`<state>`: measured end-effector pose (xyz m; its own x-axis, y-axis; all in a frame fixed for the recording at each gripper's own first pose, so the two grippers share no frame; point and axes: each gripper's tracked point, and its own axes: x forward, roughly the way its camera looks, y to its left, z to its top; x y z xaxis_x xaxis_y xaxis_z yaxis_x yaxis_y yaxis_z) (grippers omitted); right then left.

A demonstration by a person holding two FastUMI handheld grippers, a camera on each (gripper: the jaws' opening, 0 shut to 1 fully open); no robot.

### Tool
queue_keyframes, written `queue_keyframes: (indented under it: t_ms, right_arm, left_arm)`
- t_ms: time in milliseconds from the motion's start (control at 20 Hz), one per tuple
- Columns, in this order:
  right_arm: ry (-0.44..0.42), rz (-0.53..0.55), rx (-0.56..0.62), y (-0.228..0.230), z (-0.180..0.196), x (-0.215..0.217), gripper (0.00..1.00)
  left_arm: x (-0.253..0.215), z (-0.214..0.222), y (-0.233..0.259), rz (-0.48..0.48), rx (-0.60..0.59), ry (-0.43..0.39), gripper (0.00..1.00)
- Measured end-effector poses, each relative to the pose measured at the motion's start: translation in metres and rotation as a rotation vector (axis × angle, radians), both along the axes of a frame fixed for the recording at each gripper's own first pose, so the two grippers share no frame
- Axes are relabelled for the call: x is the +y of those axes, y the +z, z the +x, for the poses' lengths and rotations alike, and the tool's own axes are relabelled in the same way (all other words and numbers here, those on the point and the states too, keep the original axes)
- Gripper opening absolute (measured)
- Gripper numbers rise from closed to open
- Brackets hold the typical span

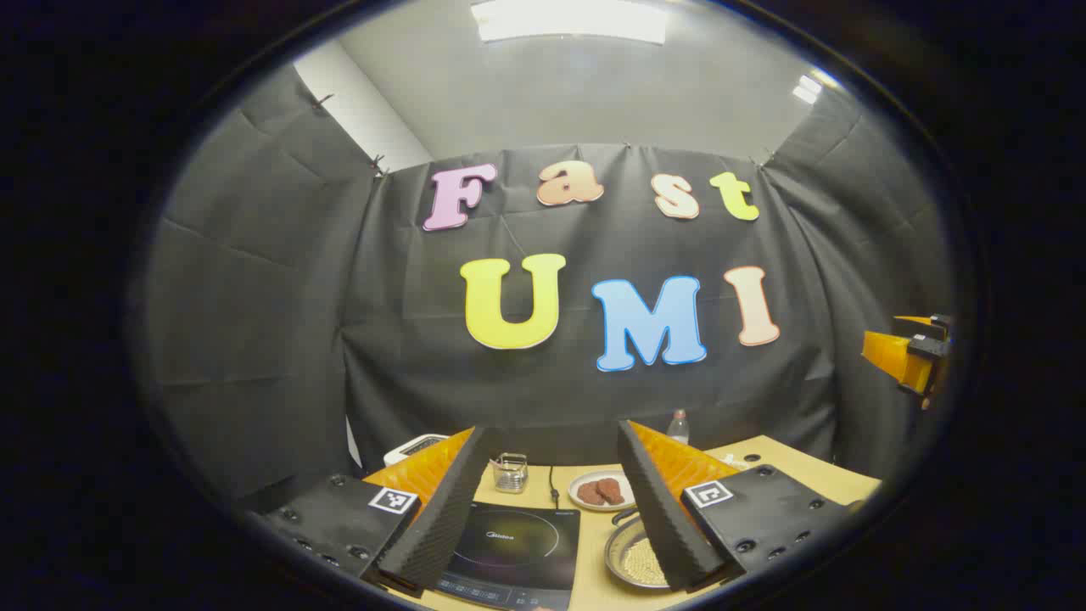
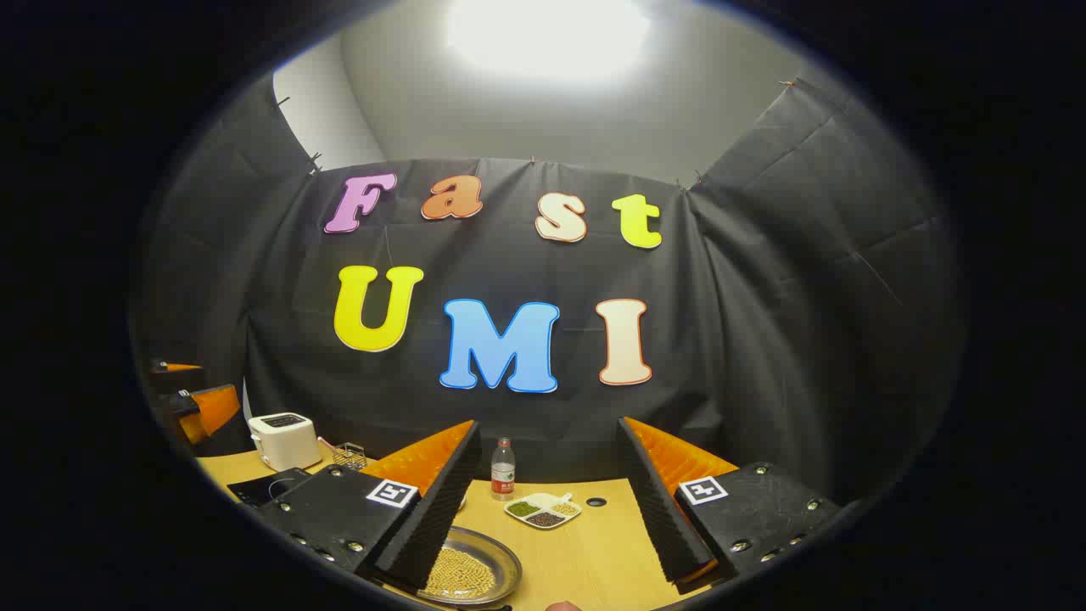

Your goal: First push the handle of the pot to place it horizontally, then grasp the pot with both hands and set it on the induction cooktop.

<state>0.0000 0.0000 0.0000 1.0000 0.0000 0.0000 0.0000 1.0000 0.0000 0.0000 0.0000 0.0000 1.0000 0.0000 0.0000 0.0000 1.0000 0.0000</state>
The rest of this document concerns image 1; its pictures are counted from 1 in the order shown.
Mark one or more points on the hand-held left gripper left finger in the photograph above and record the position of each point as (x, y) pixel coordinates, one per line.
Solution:
(445, 518)

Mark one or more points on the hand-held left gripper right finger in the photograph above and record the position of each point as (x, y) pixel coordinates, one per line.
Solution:
(657, 518)

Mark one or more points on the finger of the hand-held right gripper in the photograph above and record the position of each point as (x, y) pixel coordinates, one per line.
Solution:
(895, 356)
(929, 326)

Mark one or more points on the black induction cooktop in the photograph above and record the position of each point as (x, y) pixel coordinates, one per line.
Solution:
(517, 552)

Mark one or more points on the soybeans pile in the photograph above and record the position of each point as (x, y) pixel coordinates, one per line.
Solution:
(645, 562)

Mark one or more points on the brown meat piece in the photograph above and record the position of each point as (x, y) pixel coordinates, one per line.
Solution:
(589, 495)
(611, 490)

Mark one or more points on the white toaster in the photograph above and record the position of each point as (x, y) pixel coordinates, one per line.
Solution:
(411, 447)

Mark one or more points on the white round plate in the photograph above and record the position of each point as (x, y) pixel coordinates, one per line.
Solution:
(577, 500)

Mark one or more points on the white divided dish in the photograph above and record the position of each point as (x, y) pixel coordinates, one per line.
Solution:
(730, 462)

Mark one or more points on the clear plastic water bottle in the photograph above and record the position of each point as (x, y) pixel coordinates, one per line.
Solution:
(678, 428)

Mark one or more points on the black backdrop cloth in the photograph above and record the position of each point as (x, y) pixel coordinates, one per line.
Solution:
(339, 297)

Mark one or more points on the small ceiling light panel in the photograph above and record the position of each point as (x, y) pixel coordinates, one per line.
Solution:
(810, 87)

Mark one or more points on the large ceiling light panel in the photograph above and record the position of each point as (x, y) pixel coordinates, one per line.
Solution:
(568, 19)

